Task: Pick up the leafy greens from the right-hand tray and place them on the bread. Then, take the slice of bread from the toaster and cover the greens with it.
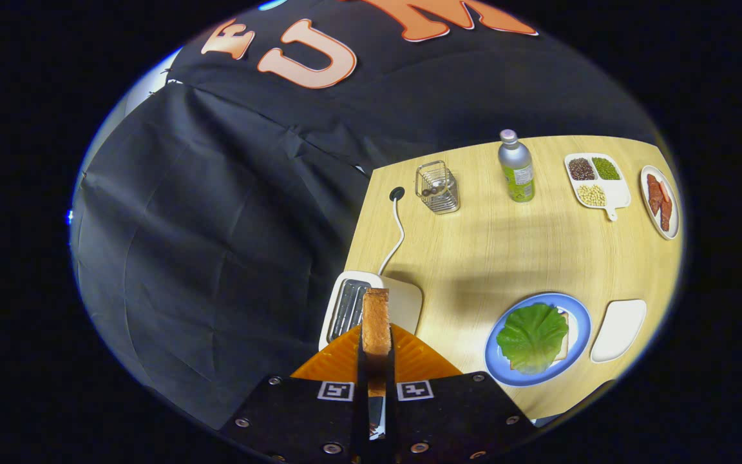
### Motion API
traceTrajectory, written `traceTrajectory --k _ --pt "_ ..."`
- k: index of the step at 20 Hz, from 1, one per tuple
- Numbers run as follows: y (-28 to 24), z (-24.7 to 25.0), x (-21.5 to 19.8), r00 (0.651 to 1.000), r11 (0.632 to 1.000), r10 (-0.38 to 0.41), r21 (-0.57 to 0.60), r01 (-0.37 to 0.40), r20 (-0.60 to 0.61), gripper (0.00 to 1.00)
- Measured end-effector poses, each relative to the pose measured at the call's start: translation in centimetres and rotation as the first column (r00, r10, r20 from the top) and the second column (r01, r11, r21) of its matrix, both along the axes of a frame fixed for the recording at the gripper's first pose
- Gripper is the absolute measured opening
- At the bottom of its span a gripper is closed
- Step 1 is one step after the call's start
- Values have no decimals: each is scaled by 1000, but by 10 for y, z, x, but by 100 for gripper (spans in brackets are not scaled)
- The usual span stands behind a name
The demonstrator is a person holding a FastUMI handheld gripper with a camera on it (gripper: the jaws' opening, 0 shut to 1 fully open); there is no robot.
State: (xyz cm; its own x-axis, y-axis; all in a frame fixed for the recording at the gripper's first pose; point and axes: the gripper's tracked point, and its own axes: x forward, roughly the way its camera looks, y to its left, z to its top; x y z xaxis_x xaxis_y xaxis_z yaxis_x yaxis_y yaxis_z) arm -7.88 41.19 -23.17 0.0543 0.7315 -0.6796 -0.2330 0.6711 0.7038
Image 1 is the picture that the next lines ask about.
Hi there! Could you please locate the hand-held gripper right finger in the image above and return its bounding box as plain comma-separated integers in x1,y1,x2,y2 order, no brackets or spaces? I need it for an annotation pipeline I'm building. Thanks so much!
377,322,539,464

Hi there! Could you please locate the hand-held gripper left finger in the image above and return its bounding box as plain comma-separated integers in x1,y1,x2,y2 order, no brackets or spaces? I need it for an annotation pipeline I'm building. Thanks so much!
220,324,372,464

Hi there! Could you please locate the green lettuce leaf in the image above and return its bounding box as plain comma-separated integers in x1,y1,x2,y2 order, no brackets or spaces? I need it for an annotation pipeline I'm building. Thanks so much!
496,303,569,375

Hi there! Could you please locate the toasted bread slice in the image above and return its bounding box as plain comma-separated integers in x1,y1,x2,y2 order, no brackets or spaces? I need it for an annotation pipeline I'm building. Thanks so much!
362,288,391,397

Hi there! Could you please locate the white toaster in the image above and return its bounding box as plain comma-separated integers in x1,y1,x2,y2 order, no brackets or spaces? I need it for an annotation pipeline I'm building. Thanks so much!
318,271,423,352

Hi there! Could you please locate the white bread slice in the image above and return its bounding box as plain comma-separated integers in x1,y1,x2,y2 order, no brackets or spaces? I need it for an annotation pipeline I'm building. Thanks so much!
555,309,572,362

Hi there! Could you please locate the blue round plate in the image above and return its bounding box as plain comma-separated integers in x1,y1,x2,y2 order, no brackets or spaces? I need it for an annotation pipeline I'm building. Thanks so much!
484,293,592,387

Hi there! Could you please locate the empty white rounded dish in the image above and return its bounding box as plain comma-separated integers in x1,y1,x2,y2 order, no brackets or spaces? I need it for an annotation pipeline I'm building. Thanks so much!
590,299,647,363

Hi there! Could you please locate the black backdrop cloth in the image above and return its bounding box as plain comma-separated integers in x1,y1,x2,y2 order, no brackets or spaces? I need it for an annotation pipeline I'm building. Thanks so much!
70,0,661,429

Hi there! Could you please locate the silver bottle green label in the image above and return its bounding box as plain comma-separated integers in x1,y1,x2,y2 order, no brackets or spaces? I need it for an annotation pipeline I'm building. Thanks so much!
498,130,535,203

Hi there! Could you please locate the white divided dish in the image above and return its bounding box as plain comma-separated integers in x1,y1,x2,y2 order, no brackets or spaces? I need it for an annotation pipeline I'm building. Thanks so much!
564,153,631,222

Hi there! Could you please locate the white oval plate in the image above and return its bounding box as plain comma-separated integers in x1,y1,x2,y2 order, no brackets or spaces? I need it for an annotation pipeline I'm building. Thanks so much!
640,165,681,241

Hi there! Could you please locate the white toaster cable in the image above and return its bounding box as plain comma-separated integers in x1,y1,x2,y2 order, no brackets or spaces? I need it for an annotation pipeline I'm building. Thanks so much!
379,197,406,276

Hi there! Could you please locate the metal wire basket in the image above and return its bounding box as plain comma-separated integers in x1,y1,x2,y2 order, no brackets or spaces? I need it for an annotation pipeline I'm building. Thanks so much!
415,160,461,214

